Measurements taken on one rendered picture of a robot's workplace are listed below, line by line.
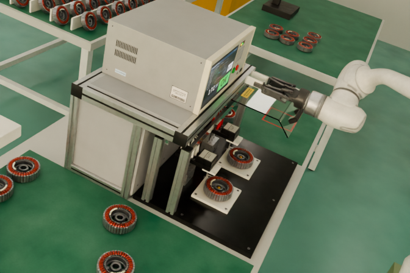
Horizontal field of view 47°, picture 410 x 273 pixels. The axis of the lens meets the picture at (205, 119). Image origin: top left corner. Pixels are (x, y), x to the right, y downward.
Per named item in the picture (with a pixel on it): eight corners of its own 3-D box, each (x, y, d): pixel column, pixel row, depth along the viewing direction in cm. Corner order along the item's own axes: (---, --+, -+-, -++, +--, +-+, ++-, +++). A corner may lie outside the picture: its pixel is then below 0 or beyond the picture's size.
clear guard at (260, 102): (302, 113, 200) (307, 101, 197) (288, 138, 180) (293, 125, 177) (233, 84, 207) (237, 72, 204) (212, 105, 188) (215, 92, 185)
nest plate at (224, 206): (240, 192, 184) (241, 190, 183) (227, 214, 172) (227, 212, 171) (207, 176, 187) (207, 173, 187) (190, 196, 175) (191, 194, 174)
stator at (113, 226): (141, 221, 162) (143, 213, 160) (122, 240, 153) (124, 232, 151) (115, 206, 165) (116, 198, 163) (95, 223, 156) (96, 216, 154)
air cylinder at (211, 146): (216, 147, 205) (219, 138, 202) (210, 156, 199) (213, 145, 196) (206, 143, 206) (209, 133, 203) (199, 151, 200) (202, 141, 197)
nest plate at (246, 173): (260, 162, 204) (260, 160, 203) (248, 180, 191) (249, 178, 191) (229, 148, 207) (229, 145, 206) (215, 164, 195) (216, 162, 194)
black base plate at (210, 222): (296, 166, 211) (298, 162, 210) (250, 259, 159) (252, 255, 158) (204, 124, 223) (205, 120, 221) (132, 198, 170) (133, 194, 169)
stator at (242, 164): (255, 160, 202) (258, 153, 200) (246, 173, 193) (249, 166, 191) (232, 149, 205) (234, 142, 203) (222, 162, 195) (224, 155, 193)
